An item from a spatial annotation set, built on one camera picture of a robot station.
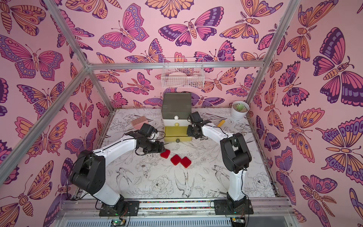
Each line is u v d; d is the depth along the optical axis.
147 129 0.74
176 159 0.91
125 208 0.73
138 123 1.10
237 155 0.52
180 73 0.94
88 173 0.45
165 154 0.92
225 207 0.73
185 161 0.90
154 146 0.81
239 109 1.06
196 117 0.78
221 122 1.11
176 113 1.17
